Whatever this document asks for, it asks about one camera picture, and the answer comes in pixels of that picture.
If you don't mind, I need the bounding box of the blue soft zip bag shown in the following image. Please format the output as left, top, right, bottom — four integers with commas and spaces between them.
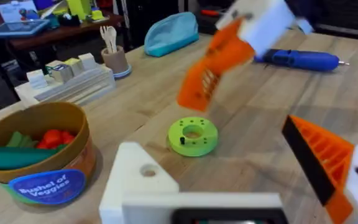
144, 11, 200, 58

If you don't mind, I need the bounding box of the wooden spoon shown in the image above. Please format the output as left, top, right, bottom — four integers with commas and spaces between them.
108, 26, 118, 54

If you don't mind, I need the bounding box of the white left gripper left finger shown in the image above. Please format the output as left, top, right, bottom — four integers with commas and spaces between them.
99, 141, 180, 224

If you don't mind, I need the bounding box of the yellow-green box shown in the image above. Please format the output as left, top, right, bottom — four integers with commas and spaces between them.
66, 0, 93, 21

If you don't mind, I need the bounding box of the white board with blocks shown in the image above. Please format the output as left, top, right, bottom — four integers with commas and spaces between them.
14, 52, 117, 108

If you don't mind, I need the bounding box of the green disc with holes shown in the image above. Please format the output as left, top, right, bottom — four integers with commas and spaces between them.
167, 116, 219, 157

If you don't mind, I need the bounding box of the blue electric screwdriver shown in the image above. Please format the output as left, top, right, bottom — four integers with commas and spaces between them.
254, 48, 351, 73

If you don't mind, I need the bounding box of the blue flat tray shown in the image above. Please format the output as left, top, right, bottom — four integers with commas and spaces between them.
0, 19, 51, 39

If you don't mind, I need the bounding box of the finger of the white orange right gripper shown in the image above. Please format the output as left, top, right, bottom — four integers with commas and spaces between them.
296, 17, 314, 35
177, 0, 296, 113

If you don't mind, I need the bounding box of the white orange left gripper right finger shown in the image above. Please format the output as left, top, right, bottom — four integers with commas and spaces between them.
281, 114, 358, 224

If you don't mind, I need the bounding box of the brown cup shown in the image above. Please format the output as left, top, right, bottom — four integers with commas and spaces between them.
101, 45, 130, 75

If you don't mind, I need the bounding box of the brown tub with toy vegetables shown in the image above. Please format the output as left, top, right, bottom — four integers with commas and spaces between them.
0, 101, 97, 206

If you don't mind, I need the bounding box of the dark wooden side table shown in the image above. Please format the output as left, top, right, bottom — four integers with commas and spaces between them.
0, 2, 124, 52

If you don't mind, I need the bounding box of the orange-handled tool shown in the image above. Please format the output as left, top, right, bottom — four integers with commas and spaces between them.
200, 9, 223, 17

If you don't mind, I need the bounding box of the wooden fork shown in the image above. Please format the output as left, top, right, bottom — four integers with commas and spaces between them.
99, 26, 112, 54

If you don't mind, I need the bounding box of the blue saucer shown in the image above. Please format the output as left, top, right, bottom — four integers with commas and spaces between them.
112, 63, 133, 80

